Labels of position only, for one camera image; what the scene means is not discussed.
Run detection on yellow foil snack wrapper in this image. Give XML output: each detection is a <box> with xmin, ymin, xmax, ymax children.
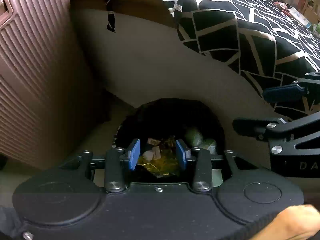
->
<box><xmin>137</xmin><ymin>151</ymin><xmax>177</xmax><ymax>177</ymax></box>

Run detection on left hand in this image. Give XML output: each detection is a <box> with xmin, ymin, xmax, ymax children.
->
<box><xmin>251</xmin><ymin>205</ymin><xmax>319</xmax><ymax>240</ymax></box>

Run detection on green plastic wrapper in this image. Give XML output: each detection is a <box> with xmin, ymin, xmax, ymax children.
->
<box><xmin>186</xmin><ymin>130</ymin><xmax>216</xmax><ymax>155</ymax></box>

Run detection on black trash bin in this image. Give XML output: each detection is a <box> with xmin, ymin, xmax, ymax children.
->
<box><xmin>113</xmin><ymin>98</ymin><xmax>227</xmax><ymax>181</ymax></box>

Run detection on black white geometric cloth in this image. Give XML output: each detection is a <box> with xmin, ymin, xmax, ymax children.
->
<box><xmin>161</xmin><ymin>0</ymin><xmax>319</xmax><ymax>120</ymax></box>

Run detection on pink ribbed suitcase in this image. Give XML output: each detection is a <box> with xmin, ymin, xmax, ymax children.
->
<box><xmin>1</xmin><ymin>0</ymin><xmax>79</xmax><ymax>169</ymax></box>

